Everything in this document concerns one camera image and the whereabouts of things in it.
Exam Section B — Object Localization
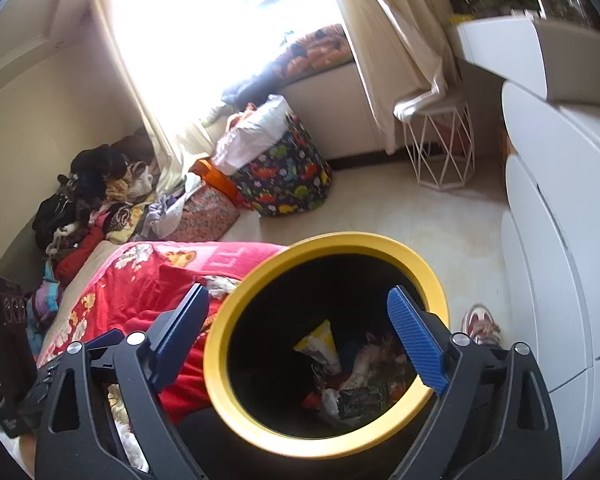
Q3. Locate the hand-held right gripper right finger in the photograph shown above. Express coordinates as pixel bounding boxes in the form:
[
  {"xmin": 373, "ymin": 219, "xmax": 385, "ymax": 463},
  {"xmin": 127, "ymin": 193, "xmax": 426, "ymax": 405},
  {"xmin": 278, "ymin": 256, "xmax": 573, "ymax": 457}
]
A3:
[{"xmin": 386, "ymin": 285, "xmax": 563, "ymax": 480}]

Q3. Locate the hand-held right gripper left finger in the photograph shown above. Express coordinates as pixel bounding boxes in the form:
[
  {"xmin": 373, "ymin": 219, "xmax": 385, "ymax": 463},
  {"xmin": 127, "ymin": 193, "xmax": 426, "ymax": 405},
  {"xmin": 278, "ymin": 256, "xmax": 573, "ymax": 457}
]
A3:
[{"xmin": 34, "ymin": 282, "xmax": 211, "ymax": 480}]

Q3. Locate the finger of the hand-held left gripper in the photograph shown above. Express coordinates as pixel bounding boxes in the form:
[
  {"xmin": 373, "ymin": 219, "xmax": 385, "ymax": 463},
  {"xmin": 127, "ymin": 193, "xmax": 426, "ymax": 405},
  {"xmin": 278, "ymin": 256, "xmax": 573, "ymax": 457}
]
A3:
[{"xmin": 85, "ymin": 329, "xmax": 131, "ymax": 367}]

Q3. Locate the yellow rimmed black trash bin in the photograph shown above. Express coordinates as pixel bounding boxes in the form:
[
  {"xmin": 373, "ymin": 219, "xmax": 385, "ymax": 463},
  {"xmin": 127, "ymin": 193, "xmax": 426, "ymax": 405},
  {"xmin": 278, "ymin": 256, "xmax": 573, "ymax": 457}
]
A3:
[{"xmin": 203, "ymin": 232, "xmax": 453, "ymax": 460}]

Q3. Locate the colourful snack wrapper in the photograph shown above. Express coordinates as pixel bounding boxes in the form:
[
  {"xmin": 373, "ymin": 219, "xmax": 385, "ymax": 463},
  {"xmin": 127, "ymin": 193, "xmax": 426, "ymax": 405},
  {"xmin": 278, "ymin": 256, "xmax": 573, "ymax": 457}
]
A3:
[{"xmin": 355, "ymin": 335, "xmax": 407, "ymax": 387}]

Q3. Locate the dark patterned wrapper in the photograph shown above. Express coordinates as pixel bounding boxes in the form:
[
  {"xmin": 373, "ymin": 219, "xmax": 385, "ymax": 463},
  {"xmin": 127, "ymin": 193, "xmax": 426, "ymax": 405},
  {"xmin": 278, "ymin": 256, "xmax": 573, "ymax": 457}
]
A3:
[{"xmin": 337, "ymin": 385, "xmax": 381, "ymax": 418}]

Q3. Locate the yellow snack wrapper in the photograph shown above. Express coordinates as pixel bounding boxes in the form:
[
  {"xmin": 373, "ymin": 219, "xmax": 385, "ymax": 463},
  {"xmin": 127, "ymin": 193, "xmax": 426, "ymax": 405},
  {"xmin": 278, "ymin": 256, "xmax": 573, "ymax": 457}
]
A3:
[{"xmin": 294, "ymin": 319, "xmax": 341, "ymax": 366}]

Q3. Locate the white wrapper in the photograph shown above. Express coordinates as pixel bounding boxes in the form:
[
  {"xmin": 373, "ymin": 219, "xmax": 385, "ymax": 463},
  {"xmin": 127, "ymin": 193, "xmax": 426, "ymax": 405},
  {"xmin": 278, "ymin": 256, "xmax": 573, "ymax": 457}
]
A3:
[{"xmin": 320, "ymin": 387, "xmax": 344, "ymax": 421}]

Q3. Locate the red floral blanket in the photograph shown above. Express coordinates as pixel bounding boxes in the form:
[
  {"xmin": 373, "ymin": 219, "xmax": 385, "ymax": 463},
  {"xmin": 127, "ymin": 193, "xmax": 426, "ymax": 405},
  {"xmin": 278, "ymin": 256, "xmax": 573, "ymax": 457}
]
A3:
[{"xmin": 37, "ymin": 241, "xmax": 288, "ymax": 426}]

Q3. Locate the blue striped cloth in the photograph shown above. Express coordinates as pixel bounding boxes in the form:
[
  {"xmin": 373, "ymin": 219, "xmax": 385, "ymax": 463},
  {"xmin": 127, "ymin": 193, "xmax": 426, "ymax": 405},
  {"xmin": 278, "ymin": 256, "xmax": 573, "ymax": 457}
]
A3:
[{"xmin": 27, "ymin": 275, "xmax": 63, "ymax": 331}]

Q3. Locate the pink and white sneaker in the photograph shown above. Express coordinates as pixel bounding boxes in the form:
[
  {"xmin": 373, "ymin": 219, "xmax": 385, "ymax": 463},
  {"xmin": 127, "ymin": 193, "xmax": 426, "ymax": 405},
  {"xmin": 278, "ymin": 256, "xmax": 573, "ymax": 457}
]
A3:
[{"xmin": 461, "ymin": 304, "xmax": 502, "ymax": 346}]

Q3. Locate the beige bed sheet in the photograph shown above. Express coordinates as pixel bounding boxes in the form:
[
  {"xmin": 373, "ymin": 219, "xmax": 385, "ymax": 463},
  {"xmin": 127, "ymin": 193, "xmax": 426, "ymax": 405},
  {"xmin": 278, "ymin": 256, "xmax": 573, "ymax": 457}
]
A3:
[{"xmin": 40, "ymin": 240, "xmax": 126, "ymax": 356}]

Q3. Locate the floral fabric bag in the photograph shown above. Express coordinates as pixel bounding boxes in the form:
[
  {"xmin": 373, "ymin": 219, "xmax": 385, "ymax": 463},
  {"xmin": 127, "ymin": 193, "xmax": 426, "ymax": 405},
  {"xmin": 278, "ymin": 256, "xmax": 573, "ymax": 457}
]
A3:
[{"xmin": 167, "ymin": 185, "xmax": 241, "ymax": 243}]

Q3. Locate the orange bag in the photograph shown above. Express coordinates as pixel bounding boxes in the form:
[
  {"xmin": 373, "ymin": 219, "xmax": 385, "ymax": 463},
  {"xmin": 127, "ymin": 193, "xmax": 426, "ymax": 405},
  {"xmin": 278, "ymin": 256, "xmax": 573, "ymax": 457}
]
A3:
[{"xmin": 190, "ymin": 157, "xmax": 238, "ymax": 196}]

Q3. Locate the cream curtain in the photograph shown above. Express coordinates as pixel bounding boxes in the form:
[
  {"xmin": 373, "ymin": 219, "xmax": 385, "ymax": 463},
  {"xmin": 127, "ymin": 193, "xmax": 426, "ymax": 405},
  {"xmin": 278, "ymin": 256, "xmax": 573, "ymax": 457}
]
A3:
[
  {"xmin": 320, "ymin": 0, "xmax": 461, "ymax": 156},
  {"xmin": 92, "ymin": 0, "xmax": 216, "ymax": 201}
]

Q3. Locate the pile of clothes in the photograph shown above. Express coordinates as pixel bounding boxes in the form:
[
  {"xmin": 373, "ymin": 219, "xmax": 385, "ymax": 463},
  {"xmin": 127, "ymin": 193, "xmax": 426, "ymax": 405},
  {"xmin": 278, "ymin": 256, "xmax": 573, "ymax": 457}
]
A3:
[{"xmin": 32, "ymin": 132, "xmax": 206, "ymax": 271}]

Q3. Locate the dinosaur print storage basket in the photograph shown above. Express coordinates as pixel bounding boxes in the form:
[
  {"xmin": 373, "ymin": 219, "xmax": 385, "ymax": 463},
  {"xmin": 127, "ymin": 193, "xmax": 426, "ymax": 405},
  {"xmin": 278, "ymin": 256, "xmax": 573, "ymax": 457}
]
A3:
[{"xmin": 227, "ymin": 112, "xmax": 333, "ymax": 218}]

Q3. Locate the white drawer cabinet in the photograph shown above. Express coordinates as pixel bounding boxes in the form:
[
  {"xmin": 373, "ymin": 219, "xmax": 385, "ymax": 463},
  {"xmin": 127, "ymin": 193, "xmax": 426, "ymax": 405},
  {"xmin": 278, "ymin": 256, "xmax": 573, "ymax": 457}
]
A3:
[{"xmin": 500, "ymin": 80, "xmax": 600, "ymax": 466}]

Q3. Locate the white plastic bag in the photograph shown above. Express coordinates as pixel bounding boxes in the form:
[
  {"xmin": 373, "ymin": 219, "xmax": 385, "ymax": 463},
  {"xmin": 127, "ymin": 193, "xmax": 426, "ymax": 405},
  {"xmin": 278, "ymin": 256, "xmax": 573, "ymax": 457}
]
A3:
[{"xmin": 212, "ymin": 95, "xmax": 296, "ymax": 171}]

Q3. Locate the orange cloth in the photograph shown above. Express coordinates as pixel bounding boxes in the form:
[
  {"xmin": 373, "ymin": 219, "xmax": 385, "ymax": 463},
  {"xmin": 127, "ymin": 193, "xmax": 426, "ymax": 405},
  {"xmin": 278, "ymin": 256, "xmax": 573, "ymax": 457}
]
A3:
[{"xmin": 225, "ymin": 102, "xmax": 258, "ymax": 131}]

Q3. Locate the orange patterned quilt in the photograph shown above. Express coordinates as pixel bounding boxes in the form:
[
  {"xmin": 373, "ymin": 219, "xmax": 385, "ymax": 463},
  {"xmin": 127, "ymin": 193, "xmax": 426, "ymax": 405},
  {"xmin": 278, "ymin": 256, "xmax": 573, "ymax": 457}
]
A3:
[{"xmin": 275, "ymin": 25, "xmax": 353, "ymax": 81}]

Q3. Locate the white vanity desk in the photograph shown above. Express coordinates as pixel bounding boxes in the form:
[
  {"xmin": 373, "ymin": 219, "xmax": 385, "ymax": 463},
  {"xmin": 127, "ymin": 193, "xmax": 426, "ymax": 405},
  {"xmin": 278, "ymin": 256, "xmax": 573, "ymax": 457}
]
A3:
[{"xmin": 455, "ymin": 12, "xmax": 600, "ymax": 103}]

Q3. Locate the white wire stool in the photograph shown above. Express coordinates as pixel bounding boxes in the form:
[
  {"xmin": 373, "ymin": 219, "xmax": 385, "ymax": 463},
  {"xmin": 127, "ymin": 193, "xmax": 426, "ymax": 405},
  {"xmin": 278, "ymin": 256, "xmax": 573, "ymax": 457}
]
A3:
[{"xmin": 402, "ymin": 95, "xmax": 476, "ymax": 191}]

